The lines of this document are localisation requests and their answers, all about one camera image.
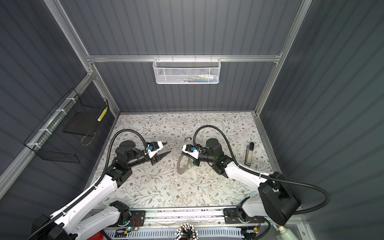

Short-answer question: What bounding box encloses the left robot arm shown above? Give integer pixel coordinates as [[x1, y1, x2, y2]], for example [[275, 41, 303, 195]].
[[28, 136, 167, 240]]

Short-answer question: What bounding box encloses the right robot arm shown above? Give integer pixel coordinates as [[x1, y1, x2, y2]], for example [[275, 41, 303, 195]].
[[182, 126, 331, 226]]

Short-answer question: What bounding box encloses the black lint roller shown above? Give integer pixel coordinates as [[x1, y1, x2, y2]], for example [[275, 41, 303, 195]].
[[245, 142, 255, 167]]

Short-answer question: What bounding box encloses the bundle of markers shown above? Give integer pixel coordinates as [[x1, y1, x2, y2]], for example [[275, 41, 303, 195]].
[[175, 223, 199, 240]]

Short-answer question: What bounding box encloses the red pencil cup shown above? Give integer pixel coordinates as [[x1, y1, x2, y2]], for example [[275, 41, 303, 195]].
[[88, 232, 104, 240]]

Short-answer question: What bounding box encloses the white glue bottle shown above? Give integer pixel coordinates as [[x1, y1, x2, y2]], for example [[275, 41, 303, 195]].
[[273, 225, 299, 240]]

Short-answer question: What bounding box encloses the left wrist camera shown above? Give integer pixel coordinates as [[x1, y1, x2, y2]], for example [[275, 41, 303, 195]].
[[145, 142, 162, 158]]

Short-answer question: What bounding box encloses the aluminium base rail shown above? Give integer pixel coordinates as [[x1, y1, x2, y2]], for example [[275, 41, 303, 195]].
[[101, 204, 307, 230]]

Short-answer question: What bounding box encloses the white wire basket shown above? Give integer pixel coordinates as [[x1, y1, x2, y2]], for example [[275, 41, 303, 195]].
[[153, 60, 222, 85]]

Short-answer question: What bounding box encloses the black wire basket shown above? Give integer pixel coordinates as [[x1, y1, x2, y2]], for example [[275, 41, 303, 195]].
[[24, 90, 109, 164]]

